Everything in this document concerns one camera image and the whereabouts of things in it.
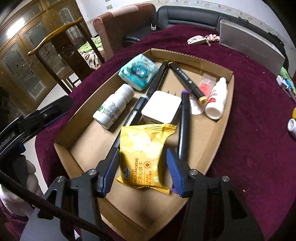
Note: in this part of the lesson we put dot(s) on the white key fob with tassel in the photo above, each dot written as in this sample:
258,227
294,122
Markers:
196,40

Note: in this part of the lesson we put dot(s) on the wooden chair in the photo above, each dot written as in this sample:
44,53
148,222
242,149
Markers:
69,51

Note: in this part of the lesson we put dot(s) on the yellow cracker packet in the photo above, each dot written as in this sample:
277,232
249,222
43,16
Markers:
141,157

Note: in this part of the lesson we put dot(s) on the small red bead bag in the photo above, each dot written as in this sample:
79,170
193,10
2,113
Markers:
205,87

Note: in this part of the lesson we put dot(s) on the black marker pale cap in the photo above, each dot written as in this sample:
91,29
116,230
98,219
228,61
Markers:
133,115

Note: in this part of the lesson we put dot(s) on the maroon tablecloth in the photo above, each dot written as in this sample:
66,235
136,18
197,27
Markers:
254,162

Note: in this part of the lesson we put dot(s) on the wooden glass-door cabinet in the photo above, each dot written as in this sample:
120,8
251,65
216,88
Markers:
23,69

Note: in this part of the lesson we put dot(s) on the floral bedding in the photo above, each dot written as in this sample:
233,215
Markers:
89,53

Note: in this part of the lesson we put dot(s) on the brown armchair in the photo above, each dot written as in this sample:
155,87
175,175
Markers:
120,27

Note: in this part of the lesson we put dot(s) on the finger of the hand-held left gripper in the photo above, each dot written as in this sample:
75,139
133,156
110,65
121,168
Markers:
50,111

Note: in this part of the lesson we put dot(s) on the small white jar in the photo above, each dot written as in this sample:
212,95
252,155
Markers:
291,127

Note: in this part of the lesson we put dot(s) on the cardboard tray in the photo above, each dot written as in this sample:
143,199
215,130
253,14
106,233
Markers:
92,139

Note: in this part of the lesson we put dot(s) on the black marker yellow cap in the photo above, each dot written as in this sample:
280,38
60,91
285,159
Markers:
185,80

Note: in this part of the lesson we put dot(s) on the white bottle red label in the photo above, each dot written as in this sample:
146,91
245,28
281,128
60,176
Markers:
216,99

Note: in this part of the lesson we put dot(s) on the person's left forearm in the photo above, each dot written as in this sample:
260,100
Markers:
11,227

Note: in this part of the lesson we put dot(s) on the black marker purple cap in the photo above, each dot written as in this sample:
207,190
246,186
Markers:
183,129

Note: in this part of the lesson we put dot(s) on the tissue pack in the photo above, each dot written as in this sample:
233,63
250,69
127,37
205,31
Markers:
138,71

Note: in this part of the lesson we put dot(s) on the person's left hand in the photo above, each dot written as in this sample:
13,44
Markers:
16,204

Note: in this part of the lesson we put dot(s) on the grey flat case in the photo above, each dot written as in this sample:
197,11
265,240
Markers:
249,46

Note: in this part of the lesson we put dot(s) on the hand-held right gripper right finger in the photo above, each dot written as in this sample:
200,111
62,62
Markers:
174,171

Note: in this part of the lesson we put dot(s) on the black sofa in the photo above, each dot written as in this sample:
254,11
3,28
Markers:
185,16

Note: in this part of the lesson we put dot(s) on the white cube charger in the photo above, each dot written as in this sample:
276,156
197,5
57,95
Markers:
161,107

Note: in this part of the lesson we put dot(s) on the white round disc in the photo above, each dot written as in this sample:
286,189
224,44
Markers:
195,109

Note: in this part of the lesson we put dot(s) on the white bottle green label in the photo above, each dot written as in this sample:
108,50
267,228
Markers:
111,109

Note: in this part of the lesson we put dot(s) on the green cloth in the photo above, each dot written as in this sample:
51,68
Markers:
285,72

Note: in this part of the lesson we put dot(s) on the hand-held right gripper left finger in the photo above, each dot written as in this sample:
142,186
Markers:
109,171

